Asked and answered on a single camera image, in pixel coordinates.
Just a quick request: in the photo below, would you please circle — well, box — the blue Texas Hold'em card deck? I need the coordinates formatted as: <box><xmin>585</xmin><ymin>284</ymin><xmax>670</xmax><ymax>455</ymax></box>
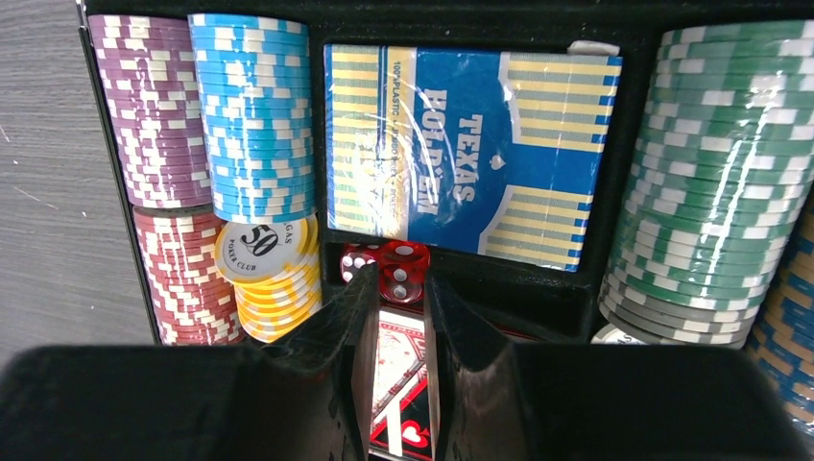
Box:
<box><xmin>323</xmin><ymin>43</ymin><xmax>623</xmax><ymax>272</ymax></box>

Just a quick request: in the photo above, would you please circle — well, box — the white 1 chip in case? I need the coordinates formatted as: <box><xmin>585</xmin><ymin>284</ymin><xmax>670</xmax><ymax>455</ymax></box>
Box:
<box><xmin>590</xmin><ymin>324</ymin><xmax>643</xmax><ymax>345</ymax></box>

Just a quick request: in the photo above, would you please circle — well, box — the purple poker chip stack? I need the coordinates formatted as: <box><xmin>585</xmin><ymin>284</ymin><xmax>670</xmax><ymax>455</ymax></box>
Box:
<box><xmin>86</xmin><ymin>14</ymin><xmax>212</xmax><ymax>208</ymax></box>

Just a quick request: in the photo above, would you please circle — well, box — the red backed card deck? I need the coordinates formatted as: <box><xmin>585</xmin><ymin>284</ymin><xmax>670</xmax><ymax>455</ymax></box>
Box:
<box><xmin>370</xmin><ymin>306</ymin><xmax>428</xmax><ymax>437</ymax></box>

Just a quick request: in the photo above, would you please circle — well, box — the yellow chip stack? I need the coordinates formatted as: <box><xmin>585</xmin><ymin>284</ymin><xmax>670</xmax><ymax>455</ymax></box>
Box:
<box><xmin>214</xmin><ymin>214</ymin><xmax>323</xmax><ymax>344</ymax></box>

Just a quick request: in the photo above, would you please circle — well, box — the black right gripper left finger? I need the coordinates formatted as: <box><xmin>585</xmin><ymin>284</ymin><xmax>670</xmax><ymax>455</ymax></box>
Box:
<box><xmin>1</xmin><ymin>266</ymin><xmax>379</xmax><ymax>460</ymax></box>

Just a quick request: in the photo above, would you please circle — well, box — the blue orange chip stack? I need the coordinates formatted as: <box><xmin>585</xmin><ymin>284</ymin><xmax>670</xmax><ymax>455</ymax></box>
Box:
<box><xmin>746</xmin><ymin>205</ymin><xmax>813</xmax><ymax>446</ymax></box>

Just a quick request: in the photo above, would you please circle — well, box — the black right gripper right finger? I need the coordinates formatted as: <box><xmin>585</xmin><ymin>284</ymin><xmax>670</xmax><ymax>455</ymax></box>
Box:
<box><xmin>424</xmin><ymin>275</ymin><xmax>809</xmax><ymax>460</ymax></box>

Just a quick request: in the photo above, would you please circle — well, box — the triangular all in button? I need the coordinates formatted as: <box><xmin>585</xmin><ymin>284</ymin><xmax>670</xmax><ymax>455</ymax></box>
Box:
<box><xmin>369</xmin><ymin>374</ymin><xmax>433</xmax><ymax>460</ymax></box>

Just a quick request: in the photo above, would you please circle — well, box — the light blue chip stack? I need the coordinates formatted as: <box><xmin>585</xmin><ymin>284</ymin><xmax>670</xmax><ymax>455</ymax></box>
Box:
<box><xmin>187</xmin><ymin>12</ymin><xmax>316</xmax><ymax>224</ymax></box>

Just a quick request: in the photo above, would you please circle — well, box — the dark red chip stack left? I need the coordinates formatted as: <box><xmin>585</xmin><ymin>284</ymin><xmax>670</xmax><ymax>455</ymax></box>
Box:
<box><xmin>132</xmin><ymin>205</ymin><xmax>245</xmax><ymax>346</ymax></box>

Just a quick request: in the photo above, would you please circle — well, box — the green chip stack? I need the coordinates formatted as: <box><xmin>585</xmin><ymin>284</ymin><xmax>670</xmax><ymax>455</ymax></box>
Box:
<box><xmin>597</xmin><ymin>19</ymin><xmax>813</xmax><ymax>348</ymax></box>

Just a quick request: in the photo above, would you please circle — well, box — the black aluminium poker case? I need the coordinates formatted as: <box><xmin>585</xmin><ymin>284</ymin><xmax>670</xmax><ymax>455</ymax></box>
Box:
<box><xmin>78</xmin><ymin>1</ymin><xmax>813</xmax><ymax>345</ymax></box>

